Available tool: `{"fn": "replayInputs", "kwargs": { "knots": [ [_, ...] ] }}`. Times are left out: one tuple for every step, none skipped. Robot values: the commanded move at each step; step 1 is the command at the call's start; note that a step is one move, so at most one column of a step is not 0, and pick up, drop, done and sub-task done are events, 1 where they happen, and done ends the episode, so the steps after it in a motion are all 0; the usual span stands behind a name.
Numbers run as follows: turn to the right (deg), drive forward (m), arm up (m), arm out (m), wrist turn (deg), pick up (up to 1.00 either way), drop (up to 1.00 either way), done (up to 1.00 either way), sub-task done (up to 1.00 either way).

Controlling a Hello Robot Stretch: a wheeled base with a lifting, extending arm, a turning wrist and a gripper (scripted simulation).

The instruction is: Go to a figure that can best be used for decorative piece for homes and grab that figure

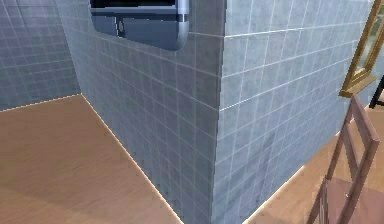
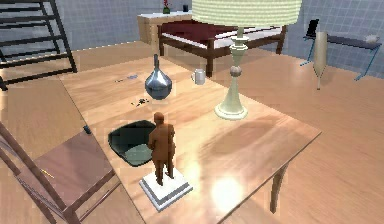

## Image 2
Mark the small dark phone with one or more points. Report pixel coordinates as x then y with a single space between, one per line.
87 129

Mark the brown wooden chair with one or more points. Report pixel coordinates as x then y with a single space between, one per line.
66 166

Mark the red flower house plant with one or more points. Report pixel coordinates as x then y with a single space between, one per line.
166 6

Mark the beige cone floor lamp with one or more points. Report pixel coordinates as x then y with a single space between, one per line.
320 53

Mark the grey metal mug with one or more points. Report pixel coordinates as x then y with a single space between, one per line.
200 76

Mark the brown man statue white base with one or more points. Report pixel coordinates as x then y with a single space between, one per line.
162 140

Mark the yellow pencil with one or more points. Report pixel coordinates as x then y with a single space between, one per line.
47 173

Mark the dark desk blue legs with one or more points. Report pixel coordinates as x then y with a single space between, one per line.
350 41

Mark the light wooden table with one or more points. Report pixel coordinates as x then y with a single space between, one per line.
213 143

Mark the dark green bowl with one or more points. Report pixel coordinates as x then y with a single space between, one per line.
131 143

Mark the black laptop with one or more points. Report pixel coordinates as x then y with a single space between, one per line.
312 27

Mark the small white object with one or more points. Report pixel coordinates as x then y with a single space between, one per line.
372 38

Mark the light wooden dresser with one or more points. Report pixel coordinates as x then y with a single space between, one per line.
148 26

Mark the cream table lamp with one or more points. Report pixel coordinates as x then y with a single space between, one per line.
245 13

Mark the black slatted chair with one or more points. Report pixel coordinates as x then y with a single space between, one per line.
33 40

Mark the small black cup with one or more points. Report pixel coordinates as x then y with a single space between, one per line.
185 8

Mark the black keys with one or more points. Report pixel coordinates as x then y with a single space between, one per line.
141 101

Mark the blue metallic vase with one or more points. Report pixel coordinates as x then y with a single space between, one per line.
158 84

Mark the blue pen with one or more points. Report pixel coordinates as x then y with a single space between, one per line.
128 78

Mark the bed with dark red blanket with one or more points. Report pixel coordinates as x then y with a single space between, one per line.
200 31

